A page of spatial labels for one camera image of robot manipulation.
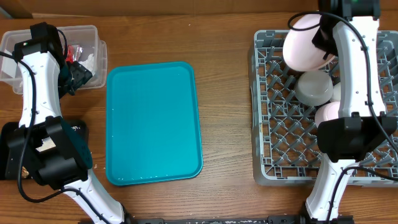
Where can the teal plastic tray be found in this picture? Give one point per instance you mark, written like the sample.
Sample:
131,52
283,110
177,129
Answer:
152,124

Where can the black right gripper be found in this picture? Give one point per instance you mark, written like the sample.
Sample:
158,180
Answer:
319,41

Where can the brown cardboard backdrop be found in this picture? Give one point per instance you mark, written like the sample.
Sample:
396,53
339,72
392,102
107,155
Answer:
31,8

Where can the brown food scrap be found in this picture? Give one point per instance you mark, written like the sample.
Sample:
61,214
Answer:
24,173

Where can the red snack wrapper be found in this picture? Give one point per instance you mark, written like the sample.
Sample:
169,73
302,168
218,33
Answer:
74,53

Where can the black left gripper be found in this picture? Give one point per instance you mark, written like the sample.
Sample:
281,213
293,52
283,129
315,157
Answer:
81,75

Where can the black plastic tray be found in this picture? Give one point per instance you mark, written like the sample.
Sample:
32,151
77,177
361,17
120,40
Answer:
4,149

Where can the white paper cup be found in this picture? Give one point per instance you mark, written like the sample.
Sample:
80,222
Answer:
336,96

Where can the grey dishwasher rack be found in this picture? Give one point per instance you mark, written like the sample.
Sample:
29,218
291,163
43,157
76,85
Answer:
284,142

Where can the grey metal bowl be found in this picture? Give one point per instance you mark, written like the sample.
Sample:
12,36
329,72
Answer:
314,88

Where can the white napkin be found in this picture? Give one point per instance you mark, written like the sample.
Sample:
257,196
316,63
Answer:
89,63

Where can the large white plate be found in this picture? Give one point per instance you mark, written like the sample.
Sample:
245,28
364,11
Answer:
300,54

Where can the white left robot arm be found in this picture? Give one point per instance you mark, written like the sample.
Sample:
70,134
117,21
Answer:
47,156

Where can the clear plastic bin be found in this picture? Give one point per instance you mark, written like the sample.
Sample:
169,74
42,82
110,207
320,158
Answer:
85,36

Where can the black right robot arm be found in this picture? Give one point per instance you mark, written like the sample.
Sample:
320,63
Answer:
348,29

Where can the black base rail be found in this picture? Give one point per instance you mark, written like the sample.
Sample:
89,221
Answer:
275,219

